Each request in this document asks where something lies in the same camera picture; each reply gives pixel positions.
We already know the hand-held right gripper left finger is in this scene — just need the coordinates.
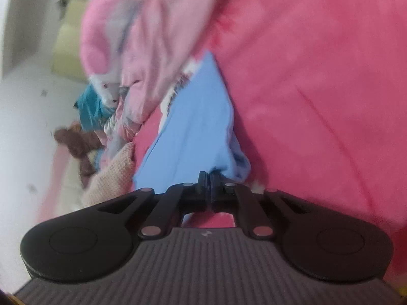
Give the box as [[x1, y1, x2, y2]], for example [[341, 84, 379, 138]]
[[98, 172, 208, 239]]

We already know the light blue shirt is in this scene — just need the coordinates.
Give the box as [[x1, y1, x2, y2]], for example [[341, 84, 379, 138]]
[[132, 51, 252, 191]]

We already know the beige checked pillow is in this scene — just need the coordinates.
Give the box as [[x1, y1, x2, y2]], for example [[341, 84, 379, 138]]
[[81, 141, 136, 208]]

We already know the pink and grey patterned duvet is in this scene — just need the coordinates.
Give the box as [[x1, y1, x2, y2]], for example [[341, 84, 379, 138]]
[[79, 0, 223, 143]]

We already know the pale yellow cabinet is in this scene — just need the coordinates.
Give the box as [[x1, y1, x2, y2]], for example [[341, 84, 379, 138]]
[[52, 0, 93, 83]]

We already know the brown plush toy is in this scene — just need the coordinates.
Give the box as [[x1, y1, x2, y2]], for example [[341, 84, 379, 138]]
[[53, 122, 104, 186]]

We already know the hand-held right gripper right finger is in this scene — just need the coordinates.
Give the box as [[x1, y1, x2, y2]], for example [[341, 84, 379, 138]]
[[211, 172, 314, 240]]

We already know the teal striped cloth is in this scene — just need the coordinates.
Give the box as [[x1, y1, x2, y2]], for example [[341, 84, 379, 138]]
[[75, 84, 117, 132]]

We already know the pink floral bed sheet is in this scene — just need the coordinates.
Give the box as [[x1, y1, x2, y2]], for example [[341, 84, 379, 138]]
[[134, 0, 407, 293]]

